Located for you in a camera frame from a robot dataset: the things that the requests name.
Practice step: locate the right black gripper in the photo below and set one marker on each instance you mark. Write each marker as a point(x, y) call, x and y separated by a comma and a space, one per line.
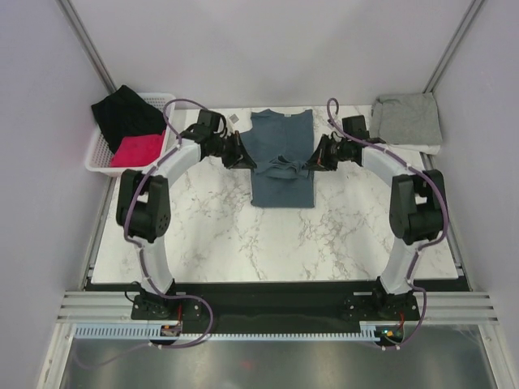
point(319, 160)

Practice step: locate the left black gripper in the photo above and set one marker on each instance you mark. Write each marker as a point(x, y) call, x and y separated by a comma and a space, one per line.
point(238, 153)

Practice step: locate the blue grey t shirt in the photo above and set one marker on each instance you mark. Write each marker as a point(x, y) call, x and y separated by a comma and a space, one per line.
point(280, 144)

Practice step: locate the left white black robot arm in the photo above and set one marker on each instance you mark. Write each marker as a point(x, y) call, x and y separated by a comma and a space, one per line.
point(144, 208)

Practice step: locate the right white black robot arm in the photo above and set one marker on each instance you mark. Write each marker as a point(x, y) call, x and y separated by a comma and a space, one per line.
point(418, 213)

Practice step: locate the folded grey t shirt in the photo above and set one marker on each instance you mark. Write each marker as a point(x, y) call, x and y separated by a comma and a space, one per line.
point(406, 119)

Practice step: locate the pink red t shirt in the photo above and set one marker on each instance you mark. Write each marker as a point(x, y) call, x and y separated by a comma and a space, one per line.
point(138, 151)

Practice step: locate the black t shirt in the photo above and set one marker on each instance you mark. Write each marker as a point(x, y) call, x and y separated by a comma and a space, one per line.
point(124, 114)

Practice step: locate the white plastic basket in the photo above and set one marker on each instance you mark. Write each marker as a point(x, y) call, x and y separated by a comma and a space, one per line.
point(98, 158)

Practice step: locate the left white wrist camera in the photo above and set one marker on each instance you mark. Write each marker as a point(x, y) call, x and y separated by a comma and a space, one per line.
point(231, 122)

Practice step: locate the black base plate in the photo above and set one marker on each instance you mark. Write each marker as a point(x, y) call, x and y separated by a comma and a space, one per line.
point(309, 305)

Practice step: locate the white slotted cable duct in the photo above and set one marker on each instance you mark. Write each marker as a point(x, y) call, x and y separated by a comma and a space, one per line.
point(365, 331)

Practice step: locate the aluminium rail frame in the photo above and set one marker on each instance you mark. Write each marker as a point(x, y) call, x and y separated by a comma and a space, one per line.
point(441, 308)

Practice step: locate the right corner aluminium post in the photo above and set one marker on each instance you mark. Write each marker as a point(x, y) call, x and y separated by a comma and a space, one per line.
point(461, 31)

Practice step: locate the corner aluminium post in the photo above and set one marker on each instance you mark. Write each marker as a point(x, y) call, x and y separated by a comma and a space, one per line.
point(461, 31)
point(77, 26)

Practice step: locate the left corner aluminium post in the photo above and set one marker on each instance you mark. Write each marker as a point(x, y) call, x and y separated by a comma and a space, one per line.
point(77, 26)

